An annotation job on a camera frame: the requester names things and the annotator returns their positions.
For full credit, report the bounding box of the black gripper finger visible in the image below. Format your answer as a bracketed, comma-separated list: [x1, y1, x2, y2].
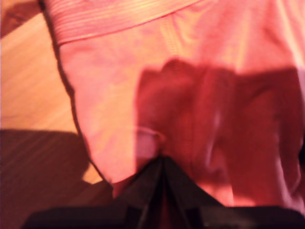
[106, 157, 164, 229]
[164, 156, 227, 229]

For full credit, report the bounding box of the pink underwear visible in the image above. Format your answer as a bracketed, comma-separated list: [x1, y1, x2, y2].
[39, 0, 305, 229]

